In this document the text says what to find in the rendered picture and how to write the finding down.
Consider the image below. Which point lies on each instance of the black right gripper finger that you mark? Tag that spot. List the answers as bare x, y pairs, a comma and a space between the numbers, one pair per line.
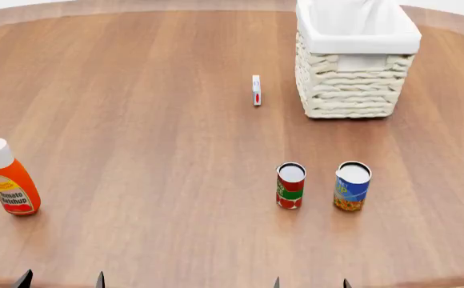
276, 283
346, 284

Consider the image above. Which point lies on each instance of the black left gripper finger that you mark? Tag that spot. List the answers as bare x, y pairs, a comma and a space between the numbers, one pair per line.
101, 281
25, 280

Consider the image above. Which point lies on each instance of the blue alphabet soup can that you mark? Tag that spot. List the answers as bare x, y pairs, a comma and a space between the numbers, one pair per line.
351, 189

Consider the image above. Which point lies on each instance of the white woven wicker basket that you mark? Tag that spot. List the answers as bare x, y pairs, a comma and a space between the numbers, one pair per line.
348, 90

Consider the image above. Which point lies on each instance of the white cream cheese box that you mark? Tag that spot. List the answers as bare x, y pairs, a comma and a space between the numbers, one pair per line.
257, 90

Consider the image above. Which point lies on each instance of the white fabric basket liner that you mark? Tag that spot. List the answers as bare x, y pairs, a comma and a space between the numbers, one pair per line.
360, 33

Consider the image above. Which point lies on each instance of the orange tomato ketchup bottle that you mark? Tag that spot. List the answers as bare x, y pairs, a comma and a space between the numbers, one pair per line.
15, 189

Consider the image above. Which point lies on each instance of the red tomato sauce can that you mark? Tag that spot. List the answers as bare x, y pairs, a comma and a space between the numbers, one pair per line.
290, 187

